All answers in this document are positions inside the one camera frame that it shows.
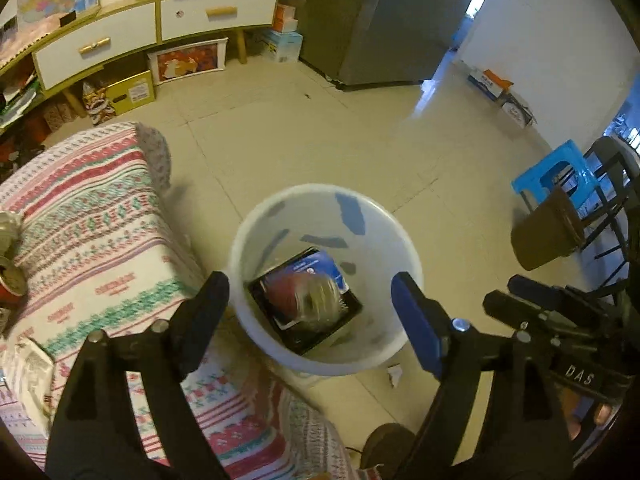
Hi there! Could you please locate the yellow cardboard box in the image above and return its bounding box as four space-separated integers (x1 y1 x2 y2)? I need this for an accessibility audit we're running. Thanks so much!
102 70 157 115

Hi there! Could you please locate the person's right hand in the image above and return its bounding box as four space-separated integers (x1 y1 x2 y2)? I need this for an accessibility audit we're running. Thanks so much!
565 390 618 443

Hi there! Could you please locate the black metal chair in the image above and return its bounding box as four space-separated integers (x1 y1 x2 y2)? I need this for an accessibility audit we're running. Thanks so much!
562 135 640 281

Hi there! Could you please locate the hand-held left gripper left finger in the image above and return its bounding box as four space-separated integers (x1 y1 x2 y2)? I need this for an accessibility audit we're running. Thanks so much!
45 271 231 480

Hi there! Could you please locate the pink cloth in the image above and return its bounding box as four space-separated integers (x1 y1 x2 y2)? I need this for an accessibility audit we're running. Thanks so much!
0 10 66 68

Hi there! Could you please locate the white and blue box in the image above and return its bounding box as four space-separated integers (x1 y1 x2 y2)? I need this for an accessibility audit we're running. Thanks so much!
260 30 304 64

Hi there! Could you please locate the patterned striped blanket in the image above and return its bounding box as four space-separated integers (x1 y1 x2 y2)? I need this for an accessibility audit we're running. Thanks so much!
0 121 361 480

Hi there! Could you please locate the open cardboard box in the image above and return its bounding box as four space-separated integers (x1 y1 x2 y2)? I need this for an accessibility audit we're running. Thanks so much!
497 92 537 129

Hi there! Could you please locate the white cabinet drawer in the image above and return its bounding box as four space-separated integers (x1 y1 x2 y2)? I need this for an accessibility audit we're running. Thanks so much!
32 2 157 92
159 0 279 42

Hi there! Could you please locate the white blue orange carton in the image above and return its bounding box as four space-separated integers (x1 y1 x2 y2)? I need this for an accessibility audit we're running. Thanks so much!
467 67 515 102

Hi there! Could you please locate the grey refrigerator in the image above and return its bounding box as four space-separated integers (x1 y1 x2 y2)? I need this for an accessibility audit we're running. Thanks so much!
294 0 476 92

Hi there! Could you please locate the white plastic bucket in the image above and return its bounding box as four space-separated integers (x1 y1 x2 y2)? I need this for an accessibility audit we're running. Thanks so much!
228 184 426 377

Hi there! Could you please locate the lion pattern bag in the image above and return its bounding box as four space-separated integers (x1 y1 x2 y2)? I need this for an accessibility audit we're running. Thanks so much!
81 82 121 126

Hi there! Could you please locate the clear plastic bag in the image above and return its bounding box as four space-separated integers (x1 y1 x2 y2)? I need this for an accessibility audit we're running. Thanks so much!
0 336 57 417

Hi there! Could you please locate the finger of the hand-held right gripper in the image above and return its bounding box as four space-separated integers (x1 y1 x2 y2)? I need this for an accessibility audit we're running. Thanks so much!
482 290 546 333
507 275 568 311

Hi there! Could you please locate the wooden tv cabinet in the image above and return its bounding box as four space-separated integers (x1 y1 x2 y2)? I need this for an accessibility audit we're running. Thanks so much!
0 0 281 126

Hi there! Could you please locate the framed red picture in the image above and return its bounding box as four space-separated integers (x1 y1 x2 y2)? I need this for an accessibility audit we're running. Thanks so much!
147 37 230 86

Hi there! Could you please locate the orange cardboard box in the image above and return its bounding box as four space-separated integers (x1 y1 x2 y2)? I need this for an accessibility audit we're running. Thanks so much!
272 4 300 32

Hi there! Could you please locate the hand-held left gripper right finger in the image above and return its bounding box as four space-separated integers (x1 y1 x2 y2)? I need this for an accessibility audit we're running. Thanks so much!
391 272 571 480

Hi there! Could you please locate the brown slipper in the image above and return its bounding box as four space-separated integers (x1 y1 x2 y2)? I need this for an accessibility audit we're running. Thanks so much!
361 422 417 472

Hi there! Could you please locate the blue plastic stool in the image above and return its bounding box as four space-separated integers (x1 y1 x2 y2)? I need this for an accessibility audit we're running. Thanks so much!
511 140 602 217

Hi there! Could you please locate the crumpled wrapper trash in bin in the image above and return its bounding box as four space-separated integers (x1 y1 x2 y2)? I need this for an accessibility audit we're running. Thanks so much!
247 246 364 356

